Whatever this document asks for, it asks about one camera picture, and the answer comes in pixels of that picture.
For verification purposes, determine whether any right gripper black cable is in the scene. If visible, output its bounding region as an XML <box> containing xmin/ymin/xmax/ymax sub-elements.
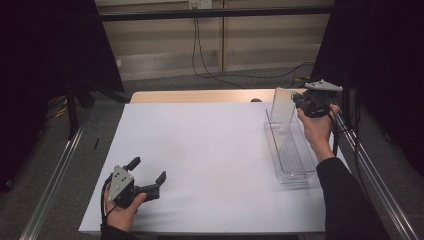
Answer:
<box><xmin>328</xmin><ymin>112</ymin><xmax>340</xmax><ymax>158</ymax></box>

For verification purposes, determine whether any black metal stand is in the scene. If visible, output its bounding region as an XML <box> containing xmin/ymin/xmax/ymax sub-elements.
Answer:
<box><xmin>64</xmin><ymin>84</ymin><xmax>80</xmax><ymax>140</ymax></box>

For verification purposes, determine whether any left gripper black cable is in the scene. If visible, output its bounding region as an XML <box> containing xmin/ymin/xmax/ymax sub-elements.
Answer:
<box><xmin>100</xmin><ymin>178</ymin><xmax>118</xmax><ymax>232</ymax></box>

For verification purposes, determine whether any person's left hand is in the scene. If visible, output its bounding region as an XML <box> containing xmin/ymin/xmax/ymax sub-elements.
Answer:
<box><xmin>103</xmin><ymin>189</ymin><xmax>148</xmax><ymax>233</ymax></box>

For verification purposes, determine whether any aluminium rail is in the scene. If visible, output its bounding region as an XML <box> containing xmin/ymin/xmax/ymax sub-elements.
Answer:
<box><xmin>335</xmin><ymin>112</ymin><xmax>422</xmax><ymax>240</ymax></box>
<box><xmin>19</xmin><ymin>111</ymin><xmax>92</xmax><ymax>240</ymax></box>

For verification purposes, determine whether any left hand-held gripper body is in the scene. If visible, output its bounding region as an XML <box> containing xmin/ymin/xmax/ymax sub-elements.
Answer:
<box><xmin>107</xmin><ymin>164</ymin><xmax>161</xmax><ymax>209</ymax></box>

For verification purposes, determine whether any black curtain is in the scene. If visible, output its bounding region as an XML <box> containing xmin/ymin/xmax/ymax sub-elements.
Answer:
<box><xmin>310</xmin><ymin>0</ymin><xmax>424</xmax><ymax>176</ymax></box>
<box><xmin>0</xmin><ymin>0</ymin><xmax>126</xmax><ymax>192</ymax></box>

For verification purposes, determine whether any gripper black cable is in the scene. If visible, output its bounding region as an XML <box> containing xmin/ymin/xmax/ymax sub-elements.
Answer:
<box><xmin>328</xmin><ymin>112</ymin><xmax>340</xmax><ymax>158</ymax></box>
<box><xmin>100</xmin><ymin>178</ymin><xmax>118</xmax><ymax>232</ymax></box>

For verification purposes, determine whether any black power cable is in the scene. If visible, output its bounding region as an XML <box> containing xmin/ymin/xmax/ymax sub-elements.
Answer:
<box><xmin>194</xmin><ymin>16</ymin><xmax>315</xmax><ymax>80</ymax></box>
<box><xmin>191</xmin><ymin>8</ymin><xmax>247</xmax><ymax>90</ymax></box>

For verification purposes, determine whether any clear plastic box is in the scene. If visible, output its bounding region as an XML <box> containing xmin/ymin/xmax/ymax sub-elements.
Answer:
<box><xmin>263</xmin><ymin>87</ymin><xmax>318</xmax><ymax>185</ymax></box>

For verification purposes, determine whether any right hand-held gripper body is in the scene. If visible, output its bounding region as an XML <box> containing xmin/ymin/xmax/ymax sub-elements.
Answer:
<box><xmin>296</xmin><ymin>79</ymin><xmax>344</xmax><ymax>118</ymax></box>

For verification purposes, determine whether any wooden table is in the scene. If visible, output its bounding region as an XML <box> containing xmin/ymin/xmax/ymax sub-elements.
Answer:
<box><xmin>129</xmin><ymin>87</ymin><xmax>309</xmax><ymax>104</ymax></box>

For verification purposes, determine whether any white wall socket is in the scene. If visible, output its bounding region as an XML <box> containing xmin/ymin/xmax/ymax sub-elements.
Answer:
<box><xmin>188</xmin><ymin>0</ymin><xmax>213</xmax><ymax>10</ymax></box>

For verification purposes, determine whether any white table mat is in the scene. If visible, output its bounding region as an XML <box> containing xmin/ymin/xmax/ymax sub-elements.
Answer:
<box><xmin>78</xmin><ymin>101</ymin><xmax>349</xmax><ymax>234</ymax></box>

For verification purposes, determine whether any person's right hand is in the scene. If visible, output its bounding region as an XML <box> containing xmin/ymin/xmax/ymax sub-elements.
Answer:
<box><xmin>296</xmin><ymin>103</ymin><xmax>342</xmax><ymax>152</ymax></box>

